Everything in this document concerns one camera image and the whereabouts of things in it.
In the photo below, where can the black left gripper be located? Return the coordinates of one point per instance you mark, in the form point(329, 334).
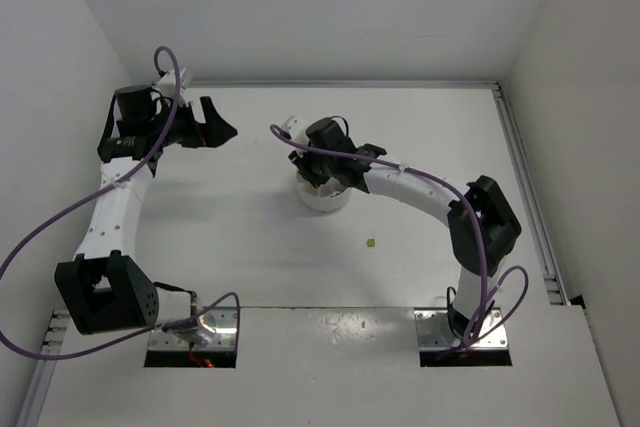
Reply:
point(201, 124)

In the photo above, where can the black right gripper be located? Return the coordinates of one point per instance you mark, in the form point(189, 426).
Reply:
point(310, 169)

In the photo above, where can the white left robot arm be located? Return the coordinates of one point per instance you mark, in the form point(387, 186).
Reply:
point(103, 287)

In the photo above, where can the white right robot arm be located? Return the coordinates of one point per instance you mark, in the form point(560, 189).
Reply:
point(482, 225)

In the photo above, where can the white round divided container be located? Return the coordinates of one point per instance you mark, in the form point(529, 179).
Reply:
point(329, 197)

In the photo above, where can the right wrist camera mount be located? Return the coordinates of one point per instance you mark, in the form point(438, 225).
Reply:
point(295, 129)

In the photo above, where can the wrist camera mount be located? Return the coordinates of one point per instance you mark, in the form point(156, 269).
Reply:
point(295, 129)
point(169, 88)

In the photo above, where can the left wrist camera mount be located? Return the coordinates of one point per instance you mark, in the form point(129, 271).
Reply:
point(169, 88)

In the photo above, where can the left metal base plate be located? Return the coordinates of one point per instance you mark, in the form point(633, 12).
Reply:
point(215, 331)

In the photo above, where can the metal base plate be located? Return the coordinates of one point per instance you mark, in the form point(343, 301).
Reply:
point(435, 335)
point(215, 331)

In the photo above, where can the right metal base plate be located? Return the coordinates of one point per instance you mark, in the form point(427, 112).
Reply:
point(435, 335)

